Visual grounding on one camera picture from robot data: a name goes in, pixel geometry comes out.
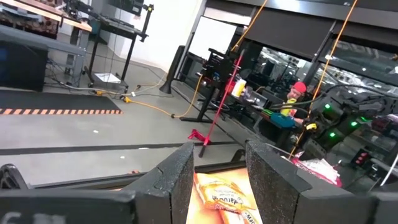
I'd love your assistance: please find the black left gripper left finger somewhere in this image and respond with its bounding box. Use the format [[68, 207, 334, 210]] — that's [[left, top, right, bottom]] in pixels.
[[122, 141, 195, 224]]

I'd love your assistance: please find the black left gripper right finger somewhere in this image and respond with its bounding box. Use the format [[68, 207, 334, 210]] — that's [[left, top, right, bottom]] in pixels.
[[244, 139, 313, 224]]

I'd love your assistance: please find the red Maruchan ramen pack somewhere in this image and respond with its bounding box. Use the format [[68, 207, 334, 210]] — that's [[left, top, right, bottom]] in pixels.
[[291, 151, 343, 188]]

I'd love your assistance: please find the orange Maruchan ramen pack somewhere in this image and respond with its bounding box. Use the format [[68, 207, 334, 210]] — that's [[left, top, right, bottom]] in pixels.
[[185, 169, 264, 224]]

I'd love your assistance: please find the blue case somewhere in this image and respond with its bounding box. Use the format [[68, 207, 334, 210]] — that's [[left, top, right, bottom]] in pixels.
[[269, 112, 297, 129]]

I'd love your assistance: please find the person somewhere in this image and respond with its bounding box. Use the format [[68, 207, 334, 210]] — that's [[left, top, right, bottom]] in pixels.
[[280, 80, 309, 122]]

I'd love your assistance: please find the red pole floor stand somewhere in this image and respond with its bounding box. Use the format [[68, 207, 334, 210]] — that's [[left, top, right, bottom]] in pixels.
[[187, 53, 246, 158]]

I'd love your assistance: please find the yellow white cup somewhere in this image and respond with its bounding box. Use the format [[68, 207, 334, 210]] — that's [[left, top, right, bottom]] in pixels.
[[231, 78, 248, 98]]

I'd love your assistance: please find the black floor pillar stand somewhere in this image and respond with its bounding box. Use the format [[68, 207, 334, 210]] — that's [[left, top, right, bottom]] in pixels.
[[159, 45, 187, 95]]

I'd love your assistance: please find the black equipment rack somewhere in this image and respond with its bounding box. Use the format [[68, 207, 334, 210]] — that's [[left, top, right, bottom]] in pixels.
[[196, 47, 238, 85]]

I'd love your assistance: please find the white paper sheet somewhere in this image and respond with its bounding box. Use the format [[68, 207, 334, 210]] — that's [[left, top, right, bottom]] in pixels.
[[93, 72, 122, 84]]

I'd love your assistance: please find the white whiteboard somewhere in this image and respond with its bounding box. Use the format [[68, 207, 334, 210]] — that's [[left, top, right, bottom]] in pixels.
[[187, 15, 238, 60]]

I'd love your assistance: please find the black hazard-striped floor mat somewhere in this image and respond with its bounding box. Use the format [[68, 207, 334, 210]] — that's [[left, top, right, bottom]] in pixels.
[[0, 89, 124, 116]]

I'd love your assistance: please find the black monitor cart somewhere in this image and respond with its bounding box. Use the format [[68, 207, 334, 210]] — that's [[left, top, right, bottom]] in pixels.
[[63, 0, 155, 91]]

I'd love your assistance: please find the black monitor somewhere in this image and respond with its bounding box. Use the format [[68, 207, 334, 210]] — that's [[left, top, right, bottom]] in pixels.
[[108, 0, 146, 17]]

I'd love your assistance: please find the black computer tower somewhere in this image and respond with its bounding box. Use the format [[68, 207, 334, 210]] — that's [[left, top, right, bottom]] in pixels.
[[0, 39, 50, 93]]

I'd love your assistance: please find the wooden workbench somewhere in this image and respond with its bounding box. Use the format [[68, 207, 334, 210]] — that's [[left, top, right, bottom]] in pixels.
[[0, 0, 93, 78]]

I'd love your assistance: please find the grey metal bench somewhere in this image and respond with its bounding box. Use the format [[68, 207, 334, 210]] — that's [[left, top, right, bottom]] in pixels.
[[0, 24, 87, 86]]

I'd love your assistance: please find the red patterned fabric panel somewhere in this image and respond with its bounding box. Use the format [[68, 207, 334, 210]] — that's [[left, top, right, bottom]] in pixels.
[[0, 12, 60, 35]]

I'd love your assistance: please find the black desk frame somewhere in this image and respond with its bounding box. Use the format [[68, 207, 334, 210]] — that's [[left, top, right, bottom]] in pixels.
[[179, 83, 229, 124]]

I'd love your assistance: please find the yellow extension cord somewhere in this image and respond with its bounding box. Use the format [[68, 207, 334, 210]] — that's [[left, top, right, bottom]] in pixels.
[[123, 73, 205, 119]]

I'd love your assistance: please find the orange hanging cable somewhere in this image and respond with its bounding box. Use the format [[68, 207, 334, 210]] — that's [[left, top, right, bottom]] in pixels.
[[231, 0, 269, 52], [287, 0, 359, 160]]

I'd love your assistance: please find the grey floor cable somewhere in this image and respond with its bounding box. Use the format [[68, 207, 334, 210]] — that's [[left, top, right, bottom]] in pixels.
[[60, 81, 138, 98]]

